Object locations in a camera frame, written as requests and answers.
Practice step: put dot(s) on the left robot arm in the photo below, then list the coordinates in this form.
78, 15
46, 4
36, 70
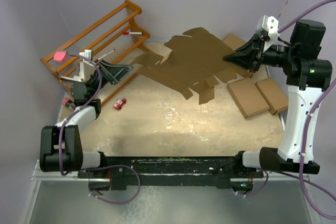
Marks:
60, 144

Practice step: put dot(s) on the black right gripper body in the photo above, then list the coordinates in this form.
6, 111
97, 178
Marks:
275, 55

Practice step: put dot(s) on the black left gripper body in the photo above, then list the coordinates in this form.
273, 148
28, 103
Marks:
94, 81

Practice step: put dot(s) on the medium folded cardboard box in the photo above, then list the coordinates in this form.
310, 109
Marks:
247, 97

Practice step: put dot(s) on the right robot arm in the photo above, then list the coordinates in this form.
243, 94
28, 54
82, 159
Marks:
308, 81

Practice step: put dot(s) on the pink capped green can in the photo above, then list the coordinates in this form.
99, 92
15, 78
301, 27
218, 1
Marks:
68, 103

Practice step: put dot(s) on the orange wooden rack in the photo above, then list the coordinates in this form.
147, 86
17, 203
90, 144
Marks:
100, 37

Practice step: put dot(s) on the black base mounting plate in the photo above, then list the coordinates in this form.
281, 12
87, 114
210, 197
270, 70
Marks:
222, 172

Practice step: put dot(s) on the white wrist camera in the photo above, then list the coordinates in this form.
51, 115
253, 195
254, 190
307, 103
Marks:
86, 69
268, 28

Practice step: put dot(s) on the aluminium frame rail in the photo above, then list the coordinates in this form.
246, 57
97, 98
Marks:
75, 175

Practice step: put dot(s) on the brown capped white marker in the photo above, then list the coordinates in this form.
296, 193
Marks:
108, 53

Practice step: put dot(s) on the pink eraser block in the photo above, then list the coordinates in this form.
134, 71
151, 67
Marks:
60, 56

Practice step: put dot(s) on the large folded cardboard box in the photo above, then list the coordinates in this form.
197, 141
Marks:
233, 41

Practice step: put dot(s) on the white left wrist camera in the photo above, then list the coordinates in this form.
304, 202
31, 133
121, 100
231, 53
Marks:
86, 69

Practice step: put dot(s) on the white angled bracket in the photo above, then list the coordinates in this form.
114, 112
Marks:
80, 77

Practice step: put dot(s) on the red toy car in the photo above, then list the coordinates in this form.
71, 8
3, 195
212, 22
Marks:
119, 103

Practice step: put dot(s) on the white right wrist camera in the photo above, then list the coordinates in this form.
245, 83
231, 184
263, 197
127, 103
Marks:
268, 28

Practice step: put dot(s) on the red capped white marker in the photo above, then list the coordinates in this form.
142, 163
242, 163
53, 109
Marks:
132, 33

